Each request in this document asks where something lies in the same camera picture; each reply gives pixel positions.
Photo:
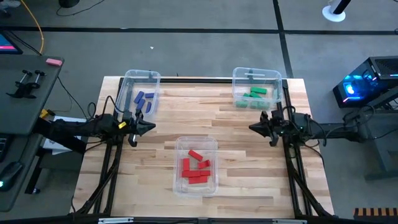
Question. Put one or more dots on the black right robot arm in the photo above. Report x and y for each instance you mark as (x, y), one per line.
(335, 130)

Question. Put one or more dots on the blue-lit screen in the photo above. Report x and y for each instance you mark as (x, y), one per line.
(7, 43)

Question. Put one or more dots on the yellow connector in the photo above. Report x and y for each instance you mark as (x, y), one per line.
(43, 113)

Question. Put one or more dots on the black clamp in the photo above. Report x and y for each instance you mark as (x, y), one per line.
(30, 88)
(17, 92)

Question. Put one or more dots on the backlit keyboard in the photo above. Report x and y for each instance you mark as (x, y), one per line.
(2, 149)

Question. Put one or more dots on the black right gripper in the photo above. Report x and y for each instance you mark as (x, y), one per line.
(275, 124)

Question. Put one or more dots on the black lit computer tower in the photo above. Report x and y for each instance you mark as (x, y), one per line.
(382, 68)

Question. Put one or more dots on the red rectangular block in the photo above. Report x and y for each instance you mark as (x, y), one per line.
(198, 180)
(205, 172)
(195, 155)
(190, 173)
(186, 164)

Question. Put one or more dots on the pink eraser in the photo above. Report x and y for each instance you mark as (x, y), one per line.
(53, 61)

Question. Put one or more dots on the white stand base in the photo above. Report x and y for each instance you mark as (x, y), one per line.
(333, 14)

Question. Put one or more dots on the black computer mouse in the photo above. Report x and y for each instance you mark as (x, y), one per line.
(11, 174)

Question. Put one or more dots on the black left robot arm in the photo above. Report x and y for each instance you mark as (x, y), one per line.
(77, 127)

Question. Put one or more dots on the silver aluminium bracket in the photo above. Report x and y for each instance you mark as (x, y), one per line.
(115, 220)
(289, 221)

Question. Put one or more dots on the green rectangular block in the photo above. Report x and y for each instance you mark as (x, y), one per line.
(258, 90)
(241, 104)
(252, 95)

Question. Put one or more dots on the orange black striped bar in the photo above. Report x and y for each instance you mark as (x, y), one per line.
(373, 213)

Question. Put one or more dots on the small green block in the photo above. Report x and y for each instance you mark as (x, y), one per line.
(255, 105)

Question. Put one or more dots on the yellow tape tag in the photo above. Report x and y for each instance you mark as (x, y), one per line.
(122, 125)

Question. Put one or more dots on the white paper sheet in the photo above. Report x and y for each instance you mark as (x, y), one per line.
(57, 146)

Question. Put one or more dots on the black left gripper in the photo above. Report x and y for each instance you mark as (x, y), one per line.
(132, 126)

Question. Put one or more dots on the dark grey desk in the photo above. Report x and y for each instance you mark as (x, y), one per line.
(18, 118)

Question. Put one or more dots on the clear plastic bin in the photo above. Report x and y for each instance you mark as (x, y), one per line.
(196, 190)
(270, 77)
(130, 93)

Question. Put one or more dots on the black stand base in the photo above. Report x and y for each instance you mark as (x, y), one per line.
(68, 2)

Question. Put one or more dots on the grey computer stand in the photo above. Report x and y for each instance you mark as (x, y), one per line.
(382, 140)

